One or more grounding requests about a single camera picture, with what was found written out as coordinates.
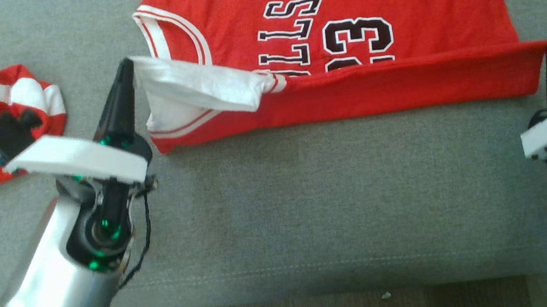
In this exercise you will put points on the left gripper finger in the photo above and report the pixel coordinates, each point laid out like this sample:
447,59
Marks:
118,108

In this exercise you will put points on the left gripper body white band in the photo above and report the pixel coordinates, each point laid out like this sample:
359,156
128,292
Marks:
78,159

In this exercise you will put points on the left robot arm silver white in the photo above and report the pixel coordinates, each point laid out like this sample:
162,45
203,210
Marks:
51,295

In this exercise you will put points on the grey fabric sofa seat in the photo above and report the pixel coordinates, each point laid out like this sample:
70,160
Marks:
307,195

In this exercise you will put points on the small white floor scrap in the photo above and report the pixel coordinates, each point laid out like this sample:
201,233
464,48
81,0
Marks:
386,295

